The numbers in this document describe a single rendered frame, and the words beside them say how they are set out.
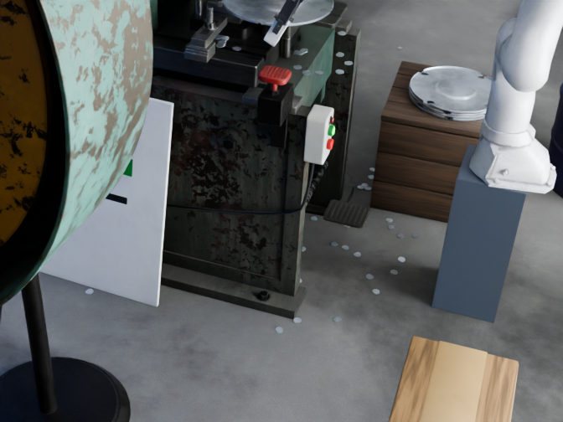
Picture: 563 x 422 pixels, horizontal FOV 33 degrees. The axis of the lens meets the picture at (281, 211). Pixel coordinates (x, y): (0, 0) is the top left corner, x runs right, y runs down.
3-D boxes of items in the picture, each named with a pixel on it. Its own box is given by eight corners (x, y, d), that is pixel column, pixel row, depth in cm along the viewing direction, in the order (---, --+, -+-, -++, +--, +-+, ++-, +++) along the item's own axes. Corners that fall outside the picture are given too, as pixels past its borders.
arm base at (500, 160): (559, 162, 250) (570, 117, 241) (551, 200, 235) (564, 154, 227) (476, 144, 255) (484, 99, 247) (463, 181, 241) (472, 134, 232)
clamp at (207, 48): (230, 34, 244) (231, -3, 238) (207, 63, 231) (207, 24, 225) (209, 30, 246) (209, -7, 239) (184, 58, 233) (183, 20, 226)
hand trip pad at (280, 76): (291, 97, 224) (292, 69, 219) (283, 109, 219) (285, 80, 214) (263, 91, 225) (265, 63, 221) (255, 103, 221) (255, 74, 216)
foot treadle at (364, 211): (368, 221, 281) (370, 207, 278) (360, 240, 273) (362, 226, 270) (187, 178, 294) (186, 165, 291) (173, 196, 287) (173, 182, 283)
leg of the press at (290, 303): (306, 294, 270) (330, 2, 216) (293, 320, 261) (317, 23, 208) (23, 222, 291) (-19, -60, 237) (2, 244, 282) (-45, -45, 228)
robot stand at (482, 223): (503, 284, 278) (534, 157, 251) (493, 323, 264) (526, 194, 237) (443, 270, 282) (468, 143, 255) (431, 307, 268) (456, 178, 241)
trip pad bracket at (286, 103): (290, 147, 236) (294, 79, 225) (278, 167, 229) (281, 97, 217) (267, 142, 238) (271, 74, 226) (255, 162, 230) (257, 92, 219)
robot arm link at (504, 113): (521, 98, 248) (541, 12, 233) (531, 135, 233) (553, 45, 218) (479, 95, 248) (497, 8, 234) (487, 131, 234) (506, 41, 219)
